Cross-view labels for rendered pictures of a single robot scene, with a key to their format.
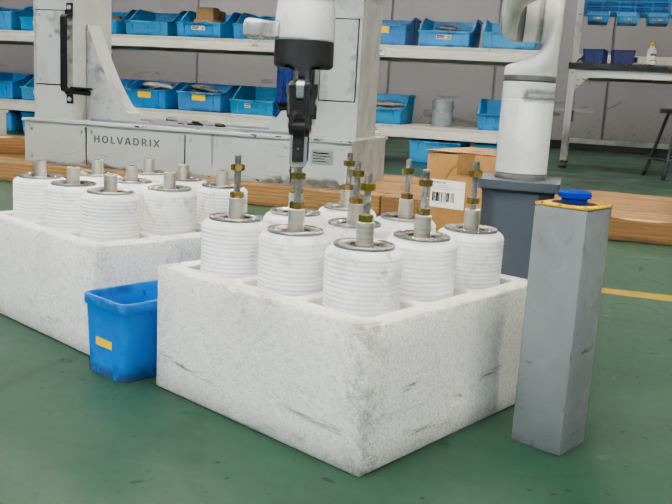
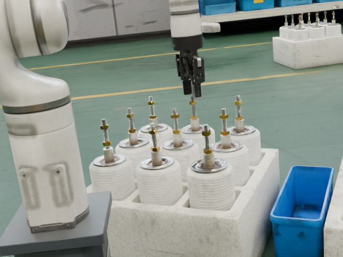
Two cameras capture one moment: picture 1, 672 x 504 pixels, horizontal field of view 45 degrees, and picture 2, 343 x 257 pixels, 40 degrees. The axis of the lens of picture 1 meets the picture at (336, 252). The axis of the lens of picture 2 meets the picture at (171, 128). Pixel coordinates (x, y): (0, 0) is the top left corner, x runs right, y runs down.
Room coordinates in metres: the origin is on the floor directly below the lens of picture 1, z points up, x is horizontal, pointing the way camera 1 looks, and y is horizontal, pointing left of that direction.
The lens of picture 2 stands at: (2.16, -0.34, 0.61)
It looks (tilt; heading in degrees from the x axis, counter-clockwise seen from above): 17 degrees down; 164
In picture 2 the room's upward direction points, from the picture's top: 6 degrees counter-clockwise
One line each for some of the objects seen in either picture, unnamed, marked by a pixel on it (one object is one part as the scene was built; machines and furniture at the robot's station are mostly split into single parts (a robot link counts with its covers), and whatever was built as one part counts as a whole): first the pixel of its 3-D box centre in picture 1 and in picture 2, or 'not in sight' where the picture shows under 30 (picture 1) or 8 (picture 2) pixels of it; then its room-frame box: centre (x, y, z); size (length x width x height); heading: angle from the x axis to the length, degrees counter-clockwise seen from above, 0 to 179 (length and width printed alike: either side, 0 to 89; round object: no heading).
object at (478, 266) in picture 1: (465, 291); (115, 197); (1.15, -0.19, 0.16); 0.10 x 0.10 x 0.18
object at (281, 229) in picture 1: (295, 231); (195, 129); (1.06, 0.05, 0.25); 0.08 x 0.08 x 0.01
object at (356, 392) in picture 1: (347, 333); (185, 206); (1.14, -0.02, 0.09); 0.39 x 0.39 x 0.18; 48
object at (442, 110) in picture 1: (442, 113); not in sight; (5.82, -0.69, 0.35); 0.16 x 0.15 x 0.19; 74
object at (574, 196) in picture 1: (574, 198); not in sight; (1.01, -0.29, 0.32); 0.04 x 0.04 x 0.02
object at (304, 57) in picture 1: (302, 74); (188, 51); (1.06, 0.05, 0.45); 0.08 x 0.08 x 0.09
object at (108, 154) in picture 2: (471, 220); (108, 155); (1.15, -0.19, 0.26); 0.02 x 0.02 x 0.03
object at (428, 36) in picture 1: (450, 34); not in sight; (5.90, -0.71, 0.90); 0.50 x 0.38 x 0.21; 163
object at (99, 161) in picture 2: (470, 229); (109, 160); (1.15, -0.19, 0.25); 0.08 x 0.08 x 0.01
